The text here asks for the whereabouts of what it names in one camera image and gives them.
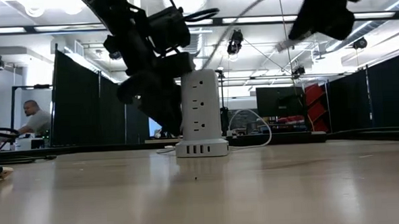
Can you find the white tower power strip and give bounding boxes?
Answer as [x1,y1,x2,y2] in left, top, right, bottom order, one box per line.
[171,67,231,159]

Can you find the black looped hoses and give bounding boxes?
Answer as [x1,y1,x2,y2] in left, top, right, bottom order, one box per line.
[0,126,23,150]

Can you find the cluttered background desk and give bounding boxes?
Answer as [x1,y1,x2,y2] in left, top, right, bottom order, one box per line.
[233,105,309,137]

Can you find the white USB cable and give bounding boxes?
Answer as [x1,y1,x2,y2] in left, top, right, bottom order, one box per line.
[148,0,315,155]

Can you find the white tower power cord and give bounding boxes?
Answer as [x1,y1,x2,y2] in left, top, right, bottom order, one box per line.
[225,107,273,150]

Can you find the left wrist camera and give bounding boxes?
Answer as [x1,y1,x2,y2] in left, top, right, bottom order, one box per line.
[146,5,193,57]

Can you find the red storage bin shelf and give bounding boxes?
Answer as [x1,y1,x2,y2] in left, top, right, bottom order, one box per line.
[303,82,330,134]

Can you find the thin black cable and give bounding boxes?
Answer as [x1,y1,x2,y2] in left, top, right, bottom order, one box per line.
[0,153,58,166]

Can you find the black rack frame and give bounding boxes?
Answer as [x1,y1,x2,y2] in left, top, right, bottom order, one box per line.
[8,83,56,148]

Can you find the black computer monitor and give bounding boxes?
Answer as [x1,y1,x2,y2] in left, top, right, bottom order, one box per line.
[255,85,307,119]

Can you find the hanging black cable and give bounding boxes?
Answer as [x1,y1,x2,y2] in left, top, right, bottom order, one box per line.
[275,0,298,91]

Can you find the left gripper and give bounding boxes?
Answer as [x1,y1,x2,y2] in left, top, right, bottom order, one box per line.
[115,51,197,138]

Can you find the black room divider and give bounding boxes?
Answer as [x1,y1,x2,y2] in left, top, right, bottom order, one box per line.
[324,51,399,134]
[47,39,151,148]

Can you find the person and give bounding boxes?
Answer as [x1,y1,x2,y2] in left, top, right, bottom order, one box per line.
[16,99,52,138]

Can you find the white box device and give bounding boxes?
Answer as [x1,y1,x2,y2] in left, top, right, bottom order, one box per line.
[13,136,46,151]

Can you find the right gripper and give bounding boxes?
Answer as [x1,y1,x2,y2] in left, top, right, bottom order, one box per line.
[286,0,372,42]

